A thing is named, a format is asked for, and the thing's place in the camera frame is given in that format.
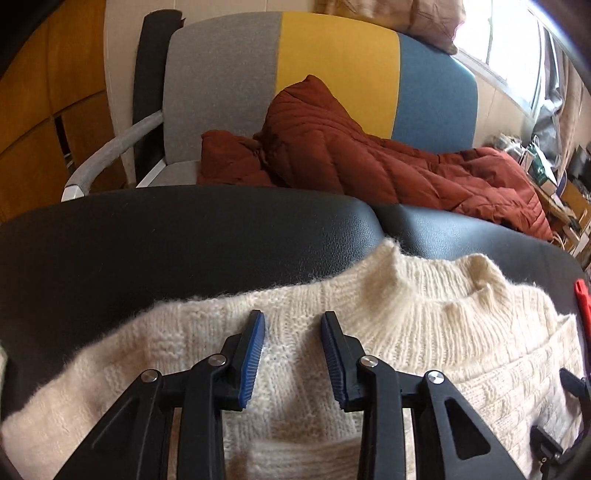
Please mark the grey plastic bag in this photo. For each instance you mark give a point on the grey plastic bag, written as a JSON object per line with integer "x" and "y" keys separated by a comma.
{"x": 549, "y": 122}

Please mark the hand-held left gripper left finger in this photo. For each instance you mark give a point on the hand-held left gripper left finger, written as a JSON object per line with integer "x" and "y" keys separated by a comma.
{"x": 251, "y": 364}

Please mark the bright window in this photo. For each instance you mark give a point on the bright window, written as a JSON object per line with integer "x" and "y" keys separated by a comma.
{"x": 508, "y": 46}

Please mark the beige patterned curtain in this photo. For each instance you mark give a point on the beige patterned curtain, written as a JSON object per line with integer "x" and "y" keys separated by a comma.
{"x": 429, "y": 23}
{"x": 575, "y": 101}

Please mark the grey yellow blue armchair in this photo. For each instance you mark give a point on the grey yellow blue armchair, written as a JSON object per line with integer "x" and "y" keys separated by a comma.
{"x": 221, "y": 83}

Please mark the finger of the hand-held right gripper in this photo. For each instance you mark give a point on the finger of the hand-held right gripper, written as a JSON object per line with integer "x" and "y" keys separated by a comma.
{"x": 549, "y": 447}
{"x": 577, "y": 390}

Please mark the rust red down jacket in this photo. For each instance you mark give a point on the rust red down jacket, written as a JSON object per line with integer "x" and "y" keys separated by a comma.
{"x": 351, "y": 157}

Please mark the wooden wardrobe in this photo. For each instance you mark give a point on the wooden wardrobe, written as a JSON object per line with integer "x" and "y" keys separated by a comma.
{"x": 46, "y": 92}

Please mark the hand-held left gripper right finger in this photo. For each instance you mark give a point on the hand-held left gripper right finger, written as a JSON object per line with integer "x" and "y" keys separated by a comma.
{"x": 332, "y": 364}

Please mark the cluttered wooden desk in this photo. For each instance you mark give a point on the cluttered wooden desk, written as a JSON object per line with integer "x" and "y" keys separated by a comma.
{"x": 556, "y": 205}

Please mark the cream knit sweater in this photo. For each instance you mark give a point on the cream knit sweater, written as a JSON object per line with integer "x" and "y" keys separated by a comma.
{"x": 415, "y": 314}

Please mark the red knit garment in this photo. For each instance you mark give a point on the red knit garment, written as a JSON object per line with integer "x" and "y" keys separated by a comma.
{"x": 582, "y": 300}

